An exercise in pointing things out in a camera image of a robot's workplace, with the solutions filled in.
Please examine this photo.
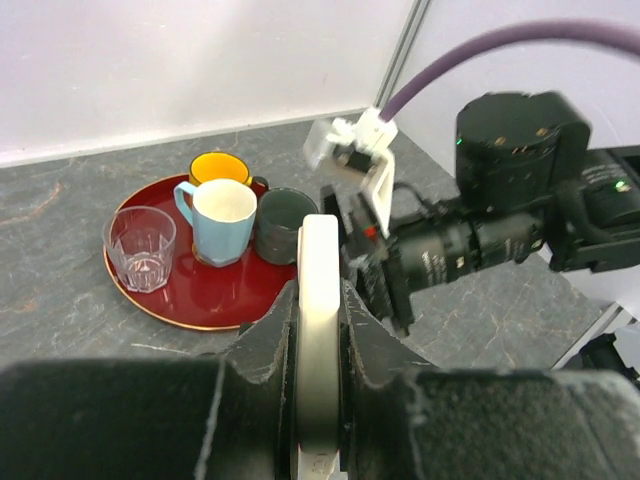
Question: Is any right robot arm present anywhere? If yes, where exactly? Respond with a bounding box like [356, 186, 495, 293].
[321, 92, 639, 336]

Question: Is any red round tray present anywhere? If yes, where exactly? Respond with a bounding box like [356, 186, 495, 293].
[103, 173, 296, 331]

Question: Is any dark green glass mug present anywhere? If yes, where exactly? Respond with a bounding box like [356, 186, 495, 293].
[254, 188, 318, 265]

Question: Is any yellow mug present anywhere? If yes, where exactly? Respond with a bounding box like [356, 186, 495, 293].
[189, 152, 269, 191]

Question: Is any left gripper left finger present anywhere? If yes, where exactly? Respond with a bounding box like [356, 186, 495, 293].
[1, 282, 298, 479]

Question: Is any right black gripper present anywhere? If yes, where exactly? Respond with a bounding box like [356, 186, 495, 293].
[320, 185, 415, 336]

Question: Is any light blue mug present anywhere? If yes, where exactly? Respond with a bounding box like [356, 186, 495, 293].
[173, 179, 257, 268]

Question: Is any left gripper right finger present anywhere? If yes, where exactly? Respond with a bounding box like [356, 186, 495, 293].
[339, 283, 639, 479]

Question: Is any clear plastic cup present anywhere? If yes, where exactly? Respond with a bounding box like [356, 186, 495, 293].
[102, 206, 177, 294]

